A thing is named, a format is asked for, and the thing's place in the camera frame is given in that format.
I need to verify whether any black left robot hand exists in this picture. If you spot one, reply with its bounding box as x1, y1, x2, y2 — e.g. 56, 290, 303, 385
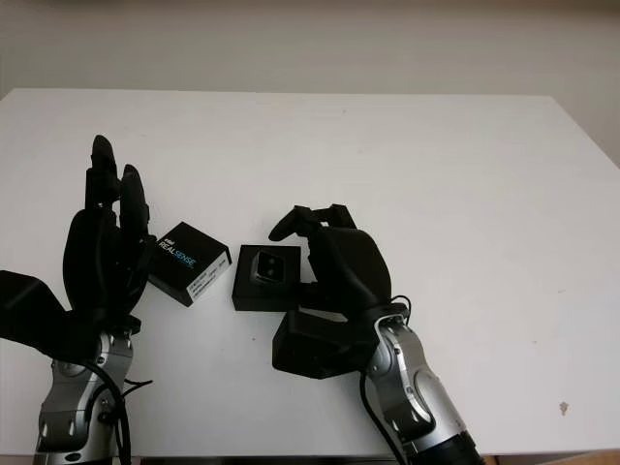
61, 134, 156, 335

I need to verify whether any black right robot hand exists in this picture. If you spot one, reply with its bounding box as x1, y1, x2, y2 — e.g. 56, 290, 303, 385
267, 203, 393, 321

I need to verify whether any small silver depth camera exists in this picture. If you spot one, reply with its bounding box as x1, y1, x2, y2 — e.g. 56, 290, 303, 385
250, 249, 288, 283

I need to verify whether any black RealSense box lid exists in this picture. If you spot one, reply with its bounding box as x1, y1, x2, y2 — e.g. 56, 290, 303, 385
144, 221, 233, 307

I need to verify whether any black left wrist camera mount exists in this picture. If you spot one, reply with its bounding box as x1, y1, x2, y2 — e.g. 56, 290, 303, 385
0, 269, 106, 369

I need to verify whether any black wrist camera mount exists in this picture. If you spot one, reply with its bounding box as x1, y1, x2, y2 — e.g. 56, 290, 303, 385
270, 309, 379, 382
0, 269, 106, 369

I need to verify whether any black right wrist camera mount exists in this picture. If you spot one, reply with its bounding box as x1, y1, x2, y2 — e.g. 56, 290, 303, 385
270, 309, 379, 382

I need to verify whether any black camera box base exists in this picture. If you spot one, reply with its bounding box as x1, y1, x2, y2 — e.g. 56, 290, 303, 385
232, 244, 304, 312

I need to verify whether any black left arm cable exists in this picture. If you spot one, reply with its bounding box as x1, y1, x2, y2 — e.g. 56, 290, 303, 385
94, 360, 154, 465

